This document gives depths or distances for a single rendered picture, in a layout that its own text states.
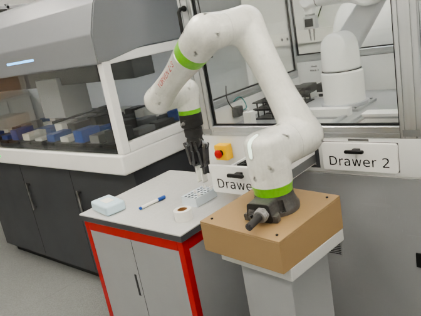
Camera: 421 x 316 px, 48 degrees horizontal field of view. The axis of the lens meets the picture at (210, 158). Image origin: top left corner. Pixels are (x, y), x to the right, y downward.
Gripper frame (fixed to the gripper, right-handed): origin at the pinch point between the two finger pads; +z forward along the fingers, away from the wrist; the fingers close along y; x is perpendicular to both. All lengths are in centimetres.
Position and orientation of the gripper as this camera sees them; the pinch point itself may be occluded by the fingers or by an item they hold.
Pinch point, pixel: (201, 173)
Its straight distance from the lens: 195.6
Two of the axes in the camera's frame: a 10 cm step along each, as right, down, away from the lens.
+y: 7.4, 0.5, -6.7
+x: 6.5, -3.2, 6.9
